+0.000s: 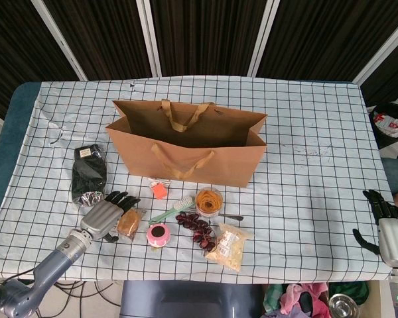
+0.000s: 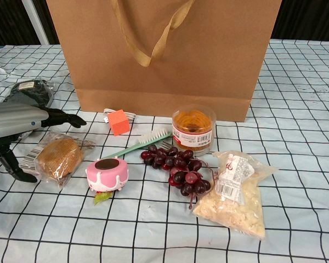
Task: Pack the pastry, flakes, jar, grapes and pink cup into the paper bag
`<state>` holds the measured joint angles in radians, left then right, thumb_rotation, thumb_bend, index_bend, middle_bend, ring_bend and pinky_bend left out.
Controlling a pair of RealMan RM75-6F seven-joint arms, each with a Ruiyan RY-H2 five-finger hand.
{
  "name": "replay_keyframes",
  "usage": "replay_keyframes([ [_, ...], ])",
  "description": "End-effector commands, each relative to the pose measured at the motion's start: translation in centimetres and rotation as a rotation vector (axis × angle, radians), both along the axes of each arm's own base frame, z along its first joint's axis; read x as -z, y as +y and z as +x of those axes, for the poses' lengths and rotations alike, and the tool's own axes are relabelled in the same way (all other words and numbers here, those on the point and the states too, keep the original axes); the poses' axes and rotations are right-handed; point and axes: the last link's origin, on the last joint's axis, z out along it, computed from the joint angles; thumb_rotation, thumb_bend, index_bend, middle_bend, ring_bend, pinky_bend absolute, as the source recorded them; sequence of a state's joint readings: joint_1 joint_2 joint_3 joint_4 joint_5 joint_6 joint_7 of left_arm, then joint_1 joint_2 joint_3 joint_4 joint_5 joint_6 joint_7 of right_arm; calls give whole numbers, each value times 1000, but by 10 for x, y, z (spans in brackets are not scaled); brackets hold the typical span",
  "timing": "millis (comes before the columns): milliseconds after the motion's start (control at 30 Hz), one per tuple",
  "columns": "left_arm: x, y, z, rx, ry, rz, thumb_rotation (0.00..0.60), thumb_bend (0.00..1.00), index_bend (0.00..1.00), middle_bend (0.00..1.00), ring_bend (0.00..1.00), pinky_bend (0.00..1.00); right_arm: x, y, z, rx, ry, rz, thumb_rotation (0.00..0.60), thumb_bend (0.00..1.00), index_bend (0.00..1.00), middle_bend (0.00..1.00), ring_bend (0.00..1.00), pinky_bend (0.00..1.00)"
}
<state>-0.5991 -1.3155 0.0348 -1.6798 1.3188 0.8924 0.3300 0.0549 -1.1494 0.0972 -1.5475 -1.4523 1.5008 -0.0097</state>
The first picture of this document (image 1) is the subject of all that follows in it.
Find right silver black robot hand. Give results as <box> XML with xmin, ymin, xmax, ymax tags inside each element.
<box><xmin>352</xmin><ymin>189</ymin><xmax>398</xmax><ymax>268</ymax></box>

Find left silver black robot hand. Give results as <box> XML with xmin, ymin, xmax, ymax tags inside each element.
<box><xmin>80</xmin><ymin>190</ymin><xmax>142</xmax><ymax>244</ymax></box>

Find brown bread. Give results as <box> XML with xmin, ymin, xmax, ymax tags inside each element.
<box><xmin>115</xmin><ymin>208</ymin><xmax>147</xmax><ymax>242</ymax></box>

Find pink toy cake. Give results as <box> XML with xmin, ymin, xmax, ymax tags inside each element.
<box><xmin>146</xmin><ymin>223</ymin><xmax>172</xmax><ymax>251</ymax></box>

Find purple grape bunch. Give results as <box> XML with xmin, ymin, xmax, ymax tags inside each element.
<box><xmin>174</xmin><ymin>213</ymin><xmax>219</xmax><ymax>252</ymax></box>

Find clear cup orange snack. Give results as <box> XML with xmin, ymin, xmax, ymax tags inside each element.
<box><xmin>194</xmin><ymin>187</ymin><xmax>224</xmax><ymax>218</ymax></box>

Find clear bag of chips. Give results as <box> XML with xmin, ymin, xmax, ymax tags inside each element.
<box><xmin>204</xmin><ymin>222</ymin><xmax>255</xmax><ymax>273</ymax></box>

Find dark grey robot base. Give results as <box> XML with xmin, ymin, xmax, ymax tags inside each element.
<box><xmin>119</xmin><ymin>280</ymin><xmax>265</xmax><ymax>318</ymax></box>

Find black socks in plastic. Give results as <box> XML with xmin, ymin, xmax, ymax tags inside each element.
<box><xmin>70</xmin><ymin>143</ymin><xmax>108</xmax><ymax>209</ymax></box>

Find blue checkered tablecloth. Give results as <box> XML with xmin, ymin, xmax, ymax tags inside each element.
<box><xmin>0</xmin><ymin>75</ymin><xmax>398</xmax><ymax>285</ymax></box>

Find orange cube charger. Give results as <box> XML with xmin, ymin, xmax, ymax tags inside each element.
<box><xmin>151</xmin><ymin>184</ymin><xmax>169</xmax><ymax>201</ymax></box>

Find green cloth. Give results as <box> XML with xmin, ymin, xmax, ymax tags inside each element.
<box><xmin>328</xmin><ymin>282</ymin><xmax>369</xmax><ymax>305</ymax></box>

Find green scrubbing brush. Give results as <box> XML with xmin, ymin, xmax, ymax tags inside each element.
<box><xmin>148</xmin><ymin>195</ymin><xmax>196</xmax><ymax>225</ymax></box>

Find metal bowl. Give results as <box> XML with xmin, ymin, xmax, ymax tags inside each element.
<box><xmin>328</xmin><ymin>293</ymin><xmax>361</xmax><ymax>318</ymax></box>

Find colourful clothes pile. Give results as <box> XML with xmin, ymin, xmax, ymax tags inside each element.
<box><xmin>263</xmin><ymin>282</ymin><xmax>331</xmax><ymax>318</ymax></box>

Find brown paper bag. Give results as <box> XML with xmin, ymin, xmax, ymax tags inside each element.
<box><xmin>105</xmin><ymin>98</ymin><xmax>269</xmax><ymax>189</ymax></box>

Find dark slatted partition panel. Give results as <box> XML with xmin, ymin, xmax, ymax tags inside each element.
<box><xmin>31</xmin><ymin>0</ymin><xmax>153</xmax><ymax>81</ymax></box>
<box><xmin>248</xmin><ymin>0</ymin><xmax>398</xmax><ymax>83</ymax></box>
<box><xmin>353</xmin><ymin>13</ymin><xmax>398</xmax><ymax>107</ymax></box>
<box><xmin>0</xmin><ymin>0</ymin><xmax>79</xmax><ymax>117</ymax></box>
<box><xmin>135</xmin><ymin>0</ymin><xmax>268</xmax><ymax>78</ymax></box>

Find black floor cable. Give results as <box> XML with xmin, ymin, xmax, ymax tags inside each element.
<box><xmin>52</xmin><ymin>280</ymin><xmax>123</xmax><ymax>318</ymax></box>

